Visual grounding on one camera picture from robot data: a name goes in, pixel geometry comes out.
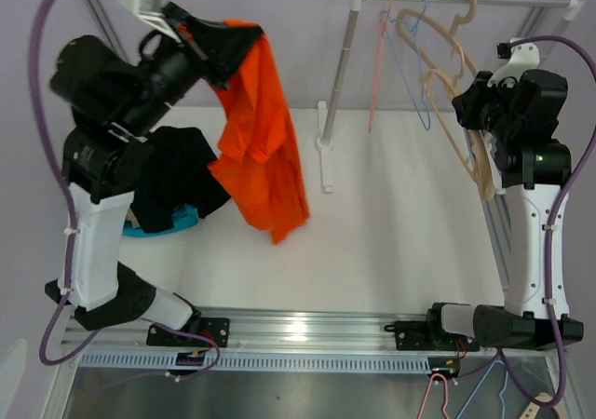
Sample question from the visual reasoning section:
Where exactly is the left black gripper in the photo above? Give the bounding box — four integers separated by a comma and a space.
115, 0, 262, 136

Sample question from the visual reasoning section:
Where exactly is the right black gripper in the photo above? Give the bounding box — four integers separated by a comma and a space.
454, 73, 521, 142

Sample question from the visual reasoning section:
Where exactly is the blue wire hanger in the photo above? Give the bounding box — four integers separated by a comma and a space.
383, 0, 432, 131

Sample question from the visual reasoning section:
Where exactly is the beige wooden hanger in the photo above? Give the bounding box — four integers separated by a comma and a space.
397, 0, 479, 88
420, 47, 497, 201

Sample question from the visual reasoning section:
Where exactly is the orange t shirt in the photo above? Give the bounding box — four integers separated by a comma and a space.
209, 34, 310, 244

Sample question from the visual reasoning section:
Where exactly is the black t shirt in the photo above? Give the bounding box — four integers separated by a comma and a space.
130, 127, 230, 220

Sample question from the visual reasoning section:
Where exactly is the pink wire hanger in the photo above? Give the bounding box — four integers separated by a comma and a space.
368, 0, 393, 133

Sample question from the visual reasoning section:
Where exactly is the teal t shirt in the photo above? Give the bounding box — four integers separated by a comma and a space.
122, 205, 199, 238

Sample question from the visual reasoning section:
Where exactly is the beige t shirt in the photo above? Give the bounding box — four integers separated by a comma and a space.
126, 209, 140, 228

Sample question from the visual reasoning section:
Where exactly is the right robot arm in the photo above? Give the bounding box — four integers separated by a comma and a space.
424, 69, 584, 350

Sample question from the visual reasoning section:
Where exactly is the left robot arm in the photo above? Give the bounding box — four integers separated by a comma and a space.
46, 3, 263, 345

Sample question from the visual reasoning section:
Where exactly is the pink hanger on floor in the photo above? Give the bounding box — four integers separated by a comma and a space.
415, 372, 451, 419

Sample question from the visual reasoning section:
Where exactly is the wooden hanger on floor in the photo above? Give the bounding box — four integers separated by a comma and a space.
519, 392, 569, 419

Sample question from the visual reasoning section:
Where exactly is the metal clothes rack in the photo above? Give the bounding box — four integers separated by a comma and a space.
316, 0, 589, 194

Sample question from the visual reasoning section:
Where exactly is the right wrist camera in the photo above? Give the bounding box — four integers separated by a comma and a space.
488, 43, 540, 88

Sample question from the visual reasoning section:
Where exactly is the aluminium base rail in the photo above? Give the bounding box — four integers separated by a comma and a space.
59, 307, 424, 354

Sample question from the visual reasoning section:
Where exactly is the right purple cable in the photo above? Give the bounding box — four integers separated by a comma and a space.
500, 35, 596, 409

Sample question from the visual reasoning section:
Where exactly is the perforated cable tray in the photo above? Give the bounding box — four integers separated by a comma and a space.
79, 350, 431, 374

